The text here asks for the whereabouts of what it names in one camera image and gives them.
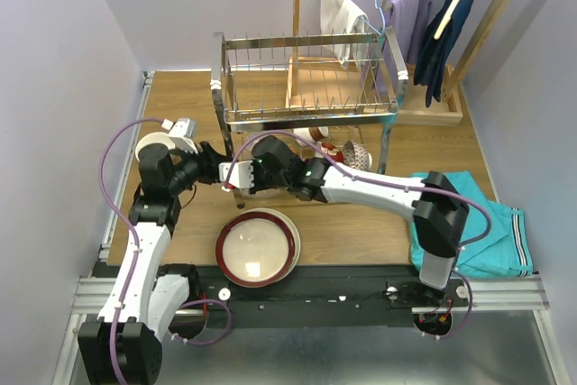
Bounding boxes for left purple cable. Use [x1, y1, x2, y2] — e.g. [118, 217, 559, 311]
[98, 117, 234, 385]

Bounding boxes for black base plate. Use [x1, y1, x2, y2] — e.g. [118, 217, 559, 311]
[89, 262, 479, 331]

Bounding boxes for teal cloth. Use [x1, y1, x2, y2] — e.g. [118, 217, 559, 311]
[408, 170, 536, 280]

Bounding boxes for purple cable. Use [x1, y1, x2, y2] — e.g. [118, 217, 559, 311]
[98, 117, 234, 385]
[224, 130, 493, 341]

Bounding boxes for white cloth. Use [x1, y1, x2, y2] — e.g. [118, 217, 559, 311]
[320, 0, 369, 69]

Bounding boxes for navy blue garment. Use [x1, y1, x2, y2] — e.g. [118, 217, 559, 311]
[413, 0, 474, 107]

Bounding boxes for patterned small bowl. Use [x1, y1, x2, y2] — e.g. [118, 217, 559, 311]
[342, 141, 372, 171]

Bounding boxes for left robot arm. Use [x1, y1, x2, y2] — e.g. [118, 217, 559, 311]
[78, 142, 230, 384]

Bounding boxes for metal two-tier dish rack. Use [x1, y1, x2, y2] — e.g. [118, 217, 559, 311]
[209, 28, 410, 210]

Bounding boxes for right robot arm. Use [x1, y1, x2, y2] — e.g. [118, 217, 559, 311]
[251, 134, 470, 306]

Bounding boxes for wooden clothes rack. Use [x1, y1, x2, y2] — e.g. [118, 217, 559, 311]
[286, 0, 510, 126]

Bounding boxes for red rimmed white plate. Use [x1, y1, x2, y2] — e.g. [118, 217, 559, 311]
[215, 208, 301, 289]

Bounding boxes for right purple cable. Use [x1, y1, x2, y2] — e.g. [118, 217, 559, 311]
[224, 130, 493, 341]

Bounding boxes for lavender towel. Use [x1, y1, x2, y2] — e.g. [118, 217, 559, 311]
[369, 0, 448, 97]

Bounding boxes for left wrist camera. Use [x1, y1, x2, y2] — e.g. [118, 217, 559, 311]
[161, 117, 198, 154]

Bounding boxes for pale green plate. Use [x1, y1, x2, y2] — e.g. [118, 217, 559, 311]
[245, 208, 301, 283]

